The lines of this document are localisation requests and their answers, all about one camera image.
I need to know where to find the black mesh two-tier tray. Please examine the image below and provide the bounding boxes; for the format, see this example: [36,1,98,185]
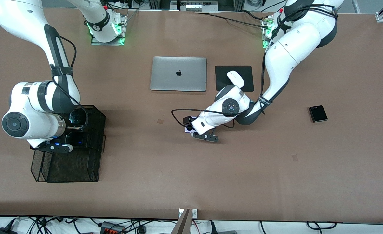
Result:
[30,105,107,183]

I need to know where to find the aluminium profile post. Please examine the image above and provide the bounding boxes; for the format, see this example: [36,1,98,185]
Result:
[171,209,192,234]

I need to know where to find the black flip phone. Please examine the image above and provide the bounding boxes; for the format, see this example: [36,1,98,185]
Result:
[309,105,328,123]

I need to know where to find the black floor cable loop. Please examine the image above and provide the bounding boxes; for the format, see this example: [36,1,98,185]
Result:
[307,222,337,230]

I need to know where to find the black power strip orange switches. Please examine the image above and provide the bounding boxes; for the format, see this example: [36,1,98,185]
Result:
[100,221,125,234]

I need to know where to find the black cable on table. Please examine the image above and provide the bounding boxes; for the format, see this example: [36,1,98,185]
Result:
[240,10,265,20]
[195,12,270,29]

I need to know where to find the metal equipment box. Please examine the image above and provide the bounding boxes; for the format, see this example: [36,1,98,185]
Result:
[170,0,218,12]

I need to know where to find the white computer mouse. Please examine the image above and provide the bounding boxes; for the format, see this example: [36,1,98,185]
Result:
[227,70,245,88]

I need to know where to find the silver closed laptop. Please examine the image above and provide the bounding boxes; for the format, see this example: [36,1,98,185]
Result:
[150,56,207,92]

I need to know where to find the black mouse pad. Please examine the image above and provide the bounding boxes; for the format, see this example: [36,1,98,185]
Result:
[215,65,254,92]

